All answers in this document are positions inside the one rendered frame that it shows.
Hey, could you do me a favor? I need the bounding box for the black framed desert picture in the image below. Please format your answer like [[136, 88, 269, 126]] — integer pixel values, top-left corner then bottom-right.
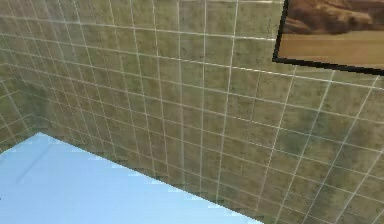
[[272, 0, 384, 76]]

